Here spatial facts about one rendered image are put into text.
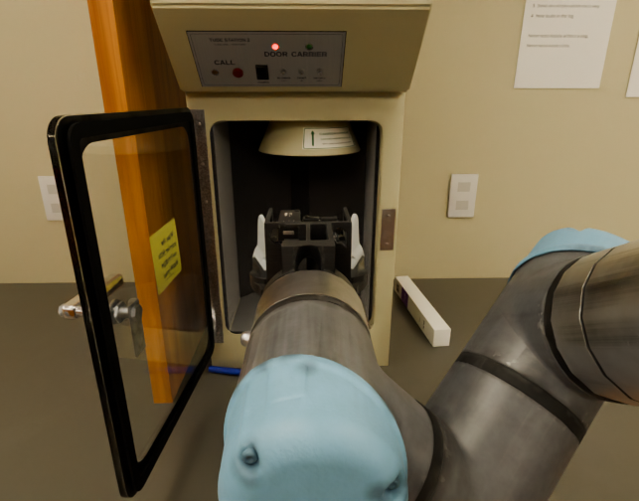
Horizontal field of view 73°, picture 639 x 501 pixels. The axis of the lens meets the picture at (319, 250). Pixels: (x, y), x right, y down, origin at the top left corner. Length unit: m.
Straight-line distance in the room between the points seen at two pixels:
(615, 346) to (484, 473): 0.09
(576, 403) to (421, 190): 0.94
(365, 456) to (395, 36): 0.51
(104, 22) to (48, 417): 0.57
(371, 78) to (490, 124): 0.61
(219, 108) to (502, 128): 0.75
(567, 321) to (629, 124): 1.16
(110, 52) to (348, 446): 0.55
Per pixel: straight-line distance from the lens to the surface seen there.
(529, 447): 0.25
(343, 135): 0.72
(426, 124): 1.14
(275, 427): 0.17
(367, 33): 0.59
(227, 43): 0.60
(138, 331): 0.49
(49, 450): 0.76
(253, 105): 0.67
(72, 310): 0.50
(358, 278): 0.40
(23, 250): 1.39
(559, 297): 0.24
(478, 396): 0.25
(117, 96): 0.63
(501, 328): 0.27
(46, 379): 0.92
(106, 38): 0.63
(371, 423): 0.17
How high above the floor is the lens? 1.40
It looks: 20 degrees down
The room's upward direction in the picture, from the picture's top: straight up
